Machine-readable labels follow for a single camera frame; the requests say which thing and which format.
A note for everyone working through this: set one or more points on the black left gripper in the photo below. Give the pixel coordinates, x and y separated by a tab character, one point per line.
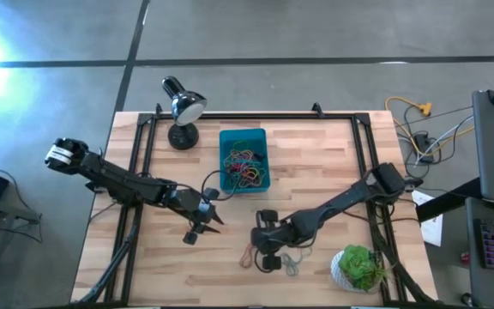
191	206

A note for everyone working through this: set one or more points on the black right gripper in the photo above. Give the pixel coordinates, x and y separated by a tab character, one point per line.
272	238

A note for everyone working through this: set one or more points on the yellow rubber band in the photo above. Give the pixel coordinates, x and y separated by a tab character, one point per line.
251	176

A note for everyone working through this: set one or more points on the pile of coloured rubber bands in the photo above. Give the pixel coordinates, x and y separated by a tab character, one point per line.
238	165

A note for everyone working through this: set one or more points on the wide black rubber band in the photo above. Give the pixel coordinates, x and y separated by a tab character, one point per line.
260	156

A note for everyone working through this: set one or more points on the green rubber band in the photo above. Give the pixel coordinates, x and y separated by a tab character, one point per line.
242	141

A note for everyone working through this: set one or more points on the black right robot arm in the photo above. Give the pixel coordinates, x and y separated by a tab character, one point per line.
350	197

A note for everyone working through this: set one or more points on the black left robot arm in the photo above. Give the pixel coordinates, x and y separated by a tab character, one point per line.
114	180

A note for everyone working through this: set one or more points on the red rubber band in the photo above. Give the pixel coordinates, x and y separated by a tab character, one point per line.
242	257

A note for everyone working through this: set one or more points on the blue rubber bands right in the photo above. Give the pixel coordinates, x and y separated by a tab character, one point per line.
290	270

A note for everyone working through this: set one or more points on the blue plastic bin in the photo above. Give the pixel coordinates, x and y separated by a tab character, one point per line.
255	137

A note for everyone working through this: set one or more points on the black desk lamp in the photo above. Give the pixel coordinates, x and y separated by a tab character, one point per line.
184	137

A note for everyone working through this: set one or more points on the green succulent in white pot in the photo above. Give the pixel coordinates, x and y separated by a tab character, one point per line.
358	266

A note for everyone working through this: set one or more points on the white paper sheet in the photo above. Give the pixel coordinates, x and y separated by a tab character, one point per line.
431	227

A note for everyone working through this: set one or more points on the black power strip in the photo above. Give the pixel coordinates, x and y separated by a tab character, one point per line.
423	148

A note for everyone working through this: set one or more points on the black diagonal bar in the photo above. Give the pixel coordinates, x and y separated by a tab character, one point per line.
448	201

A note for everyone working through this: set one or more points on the small red object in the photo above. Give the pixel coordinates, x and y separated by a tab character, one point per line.
465	258

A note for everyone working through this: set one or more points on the grey side desk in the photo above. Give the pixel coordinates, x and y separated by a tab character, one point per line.
474	257

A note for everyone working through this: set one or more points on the black frame clamp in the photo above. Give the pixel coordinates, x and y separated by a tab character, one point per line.
158	109
317	109

